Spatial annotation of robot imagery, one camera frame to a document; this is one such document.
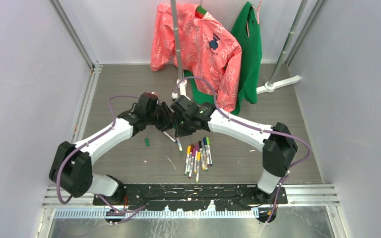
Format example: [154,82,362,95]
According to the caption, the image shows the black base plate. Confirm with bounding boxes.
[93,183,288,212]

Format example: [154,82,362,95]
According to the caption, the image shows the left rack pole with foot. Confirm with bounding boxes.
[170,0,189,99]

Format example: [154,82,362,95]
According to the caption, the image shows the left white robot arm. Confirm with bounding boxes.
[49,93,173,205]

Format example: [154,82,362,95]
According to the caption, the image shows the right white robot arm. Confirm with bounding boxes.
[170,96,298,204]

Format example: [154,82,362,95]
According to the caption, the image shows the pink patterned jacket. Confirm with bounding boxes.
[150,3,242,113]

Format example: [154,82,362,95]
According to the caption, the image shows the short yellow cap marker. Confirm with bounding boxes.
[195,152,200,183]

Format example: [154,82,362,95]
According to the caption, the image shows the right rack pole with foot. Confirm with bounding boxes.
[256,0,308,95]

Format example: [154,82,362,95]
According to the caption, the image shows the lower magenta cap marker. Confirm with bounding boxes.
[188,153,193,178]

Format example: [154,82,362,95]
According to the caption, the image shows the rack pole with foot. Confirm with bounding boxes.
[256,0,308,95]
[170,0,189,99]

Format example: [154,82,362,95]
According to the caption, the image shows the brown cap marker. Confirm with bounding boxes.
[186,144,194,174]

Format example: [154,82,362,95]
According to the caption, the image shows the green garment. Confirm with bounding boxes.
[185,2,262,115]

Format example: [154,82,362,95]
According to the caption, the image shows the blue cap marker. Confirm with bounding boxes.
[202,137,209,170]

